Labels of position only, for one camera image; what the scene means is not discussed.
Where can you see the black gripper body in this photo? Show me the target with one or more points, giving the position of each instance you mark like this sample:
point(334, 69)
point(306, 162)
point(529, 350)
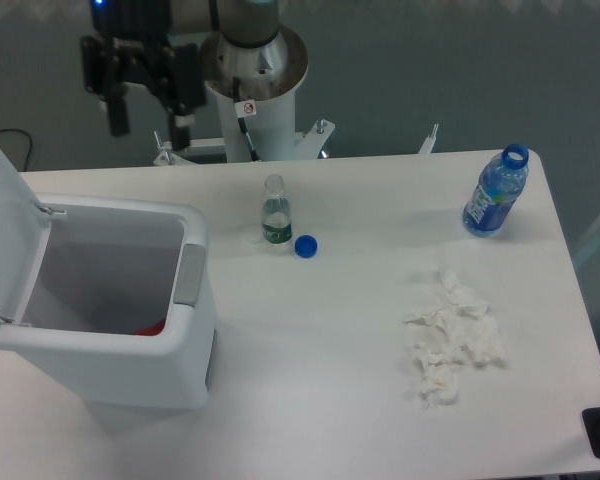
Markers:
point(139, 30)

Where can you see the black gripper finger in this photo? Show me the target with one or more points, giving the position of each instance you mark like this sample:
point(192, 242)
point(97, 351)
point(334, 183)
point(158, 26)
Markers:
point(101, 76)
point(181, 89)

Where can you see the white trash can lid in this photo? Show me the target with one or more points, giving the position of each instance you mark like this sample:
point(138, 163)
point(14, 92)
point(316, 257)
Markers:
point(25, 228)

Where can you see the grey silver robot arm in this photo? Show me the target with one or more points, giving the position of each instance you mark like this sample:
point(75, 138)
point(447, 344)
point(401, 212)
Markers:
point(243, 47)

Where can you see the blue bottle cap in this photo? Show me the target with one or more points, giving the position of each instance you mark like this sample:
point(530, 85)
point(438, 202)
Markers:
point(306, 246)

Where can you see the white trash can body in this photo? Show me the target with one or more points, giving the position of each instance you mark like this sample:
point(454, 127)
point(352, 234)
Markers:
point(113, 267)

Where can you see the clear green-label bottle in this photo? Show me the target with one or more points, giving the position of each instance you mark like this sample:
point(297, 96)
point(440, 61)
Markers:
point(276, 220)

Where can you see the red item in bin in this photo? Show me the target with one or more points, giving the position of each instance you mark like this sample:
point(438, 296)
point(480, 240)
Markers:
point(153, 330)

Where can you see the blue drink bottle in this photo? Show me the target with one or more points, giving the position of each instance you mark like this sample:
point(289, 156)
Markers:
point(500, 184)

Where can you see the crumpled white tissue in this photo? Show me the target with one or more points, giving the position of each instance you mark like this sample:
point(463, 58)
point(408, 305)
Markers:
point(457, 330)

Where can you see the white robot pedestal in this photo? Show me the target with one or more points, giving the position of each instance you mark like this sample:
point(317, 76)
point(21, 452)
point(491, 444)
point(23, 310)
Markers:
point(253, 131)

